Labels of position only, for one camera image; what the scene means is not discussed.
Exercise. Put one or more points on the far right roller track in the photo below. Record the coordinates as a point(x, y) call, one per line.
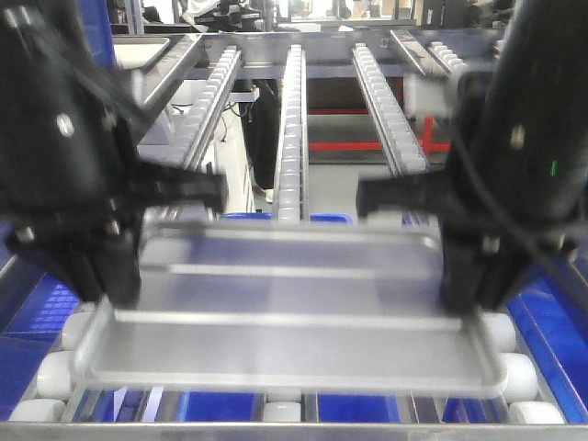
point(449, 60)

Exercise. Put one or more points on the steel right divider rail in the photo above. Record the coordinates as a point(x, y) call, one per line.
point(415, 57)

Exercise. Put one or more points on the red metal cart frame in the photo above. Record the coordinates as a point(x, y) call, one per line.
point(340, 127)

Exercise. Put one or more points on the blue bin lower left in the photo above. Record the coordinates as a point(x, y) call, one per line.
point(34, 308)

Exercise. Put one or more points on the centre white roller track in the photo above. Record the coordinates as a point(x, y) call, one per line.
point(291, 198)

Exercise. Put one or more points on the right white roller track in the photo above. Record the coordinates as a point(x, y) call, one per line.
point(390, 110)

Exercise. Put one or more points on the blue bin below centre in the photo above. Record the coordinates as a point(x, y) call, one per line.
point(340, 218)

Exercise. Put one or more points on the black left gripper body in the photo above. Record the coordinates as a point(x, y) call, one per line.
point(66, 158)

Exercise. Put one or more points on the steel divider rail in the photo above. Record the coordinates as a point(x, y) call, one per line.
point(162, 74)
point(415, 57)

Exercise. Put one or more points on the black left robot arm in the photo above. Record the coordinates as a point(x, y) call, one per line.
point(50, 35)

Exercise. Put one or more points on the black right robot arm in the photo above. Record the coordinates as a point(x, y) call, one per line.
point(542, 37)

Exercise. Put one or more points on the steel front shelf rail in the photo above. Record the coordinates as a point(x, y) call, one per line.
point(299, 431)

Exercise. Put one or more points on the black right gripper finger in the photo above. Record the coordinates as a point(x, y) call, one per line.
point(419, 192)
point(480, 270)

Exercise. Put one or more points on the grey tray far left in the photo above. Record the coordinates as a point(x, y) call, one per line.
point(143, 53)

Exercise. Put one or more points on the silver ribbed metal tray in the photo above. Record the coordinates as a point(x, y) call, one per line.
point(263, 305)

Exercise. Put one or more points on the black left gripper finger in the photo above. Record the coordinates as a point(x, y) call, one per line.
point(97, 263)
point(162, 185)

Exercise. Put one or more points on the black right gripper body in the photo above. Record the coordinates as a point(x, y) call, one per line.
point(525, 138)

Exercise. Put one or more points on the steel left divider rail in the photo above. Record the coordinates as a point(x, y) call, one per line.
point(162, 74)

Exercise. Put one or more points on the blue bin lower right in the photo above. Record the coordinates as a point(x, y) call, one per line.
point(543, 338)

